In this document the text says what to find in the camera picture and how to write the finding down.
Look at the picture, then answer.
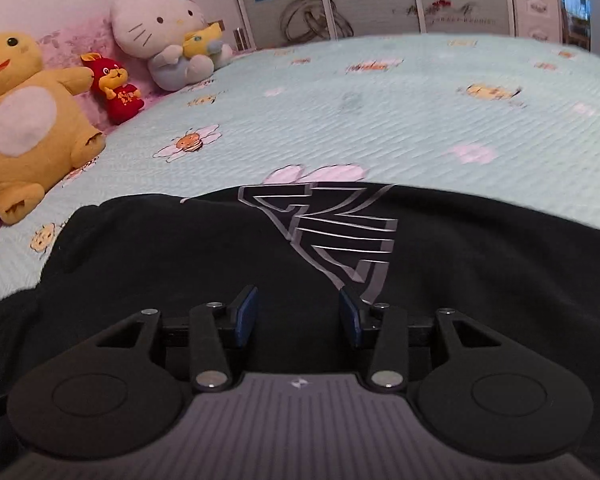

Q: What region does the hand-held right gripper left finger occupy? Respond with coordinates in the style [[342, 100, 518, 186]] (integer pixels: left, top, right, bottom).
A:
[[96, 285, 259, 394]]

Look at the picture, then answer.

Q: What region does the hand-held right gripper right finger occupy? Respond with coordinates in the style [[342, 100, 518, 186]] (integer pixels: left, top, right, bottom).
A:
[[339, 285, 503, 392]]

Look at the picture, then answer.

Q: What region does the black printed sweatshirt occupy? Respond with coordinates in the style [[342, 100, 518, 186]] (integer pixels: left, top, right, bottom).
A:
[[0, 182, 600, 480]]

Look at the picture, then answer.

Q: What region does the mint green bee-print quilt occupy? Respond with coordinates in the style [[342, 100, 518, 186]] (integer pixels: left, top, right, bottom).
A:
[[0, 34, 600, 322]]

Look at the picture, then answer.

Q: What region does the small red plush toy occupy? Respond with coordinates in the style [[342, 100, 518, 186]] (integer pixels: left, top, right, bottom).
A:
[[80, 52, 145, 126]]

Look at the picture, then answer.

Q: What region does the yellow bear plush toy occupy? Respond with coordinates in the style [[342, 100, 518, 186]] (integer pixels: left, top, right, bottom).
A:
[[0, 32, 107, 226]]

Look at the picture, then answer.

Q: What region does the grey coiled tube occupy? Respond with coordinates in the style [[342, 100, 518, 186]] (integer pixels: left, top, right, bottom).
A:
[[279, 0, 354, 42]]

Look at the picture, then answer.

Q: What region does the white cat plush toy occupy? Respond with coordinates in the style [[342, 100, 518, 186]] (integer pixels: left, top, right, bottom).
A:
[[110, 0, 234, 92]]

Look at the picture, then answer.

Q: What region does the grey sliding-door wardrobe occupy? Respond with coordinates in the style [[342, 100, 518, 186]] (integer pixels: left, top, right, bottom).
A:
[[225, 0, 515, 54]]

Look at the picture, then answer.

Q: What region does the white drawer cabinet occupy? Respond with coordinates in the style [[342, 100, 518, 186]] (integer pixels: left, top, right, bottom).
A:
[[512, 0, 564, 44]]

